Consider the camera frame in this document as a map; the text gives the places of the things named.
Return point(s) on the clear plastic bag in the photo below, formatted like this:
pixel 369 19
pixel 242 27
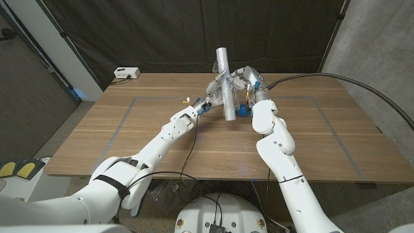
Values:
pixel 168 194

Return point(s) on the plastic wrap roll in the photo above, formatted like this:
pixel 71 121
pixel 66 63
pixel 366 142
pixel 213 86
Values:
pixel 223 61

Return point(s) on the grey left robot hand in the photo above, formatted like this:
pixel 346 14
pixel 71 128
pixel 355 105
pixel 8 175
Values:
pixel 214 92

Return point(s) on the black electronics box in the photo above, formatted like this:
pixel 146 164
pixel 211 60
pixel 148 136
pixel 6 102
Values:
pixel 217 228

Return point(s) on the black backdrop stand pole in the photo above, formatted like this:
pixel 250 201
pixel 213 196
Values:
pixel 334 34
pixel 69 43

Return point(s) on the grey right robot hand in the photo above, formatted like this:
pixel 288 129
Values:
pixel 255 81

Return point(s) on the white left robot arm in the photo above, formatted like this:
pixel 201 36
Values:
pixel 155 145

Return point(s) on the blue spiky ball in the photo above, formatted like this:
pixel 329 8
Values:
pixel 242 112

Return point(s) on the grey tape outline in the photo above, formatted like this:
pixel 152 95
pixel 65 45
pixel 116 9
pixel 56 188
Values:
pixel 323 116

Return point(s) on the black backdrop curtain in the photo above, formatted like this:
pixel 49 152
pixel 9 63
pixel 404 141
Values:
pixel 161 32

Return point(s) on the white power box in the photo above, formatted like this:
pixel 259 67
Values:
pixel 126 72

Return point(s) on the yellow and black pads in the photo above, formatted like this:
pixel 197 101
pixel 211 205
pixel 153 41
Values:
pixel 26 168

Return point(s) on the white robot torso base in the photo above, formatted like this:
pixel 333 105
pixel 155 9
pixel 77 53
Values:
pixel 233 210

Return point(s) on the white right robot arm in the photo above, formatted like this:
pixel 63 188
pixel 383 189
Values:
pixel 284 168

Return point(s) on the black wall hook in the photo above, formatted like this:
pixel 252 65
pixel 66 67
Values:
pixel 7 34

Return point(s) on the white table leg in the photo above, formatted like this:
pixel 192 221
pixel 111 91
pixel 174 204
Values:
pixel 139 207

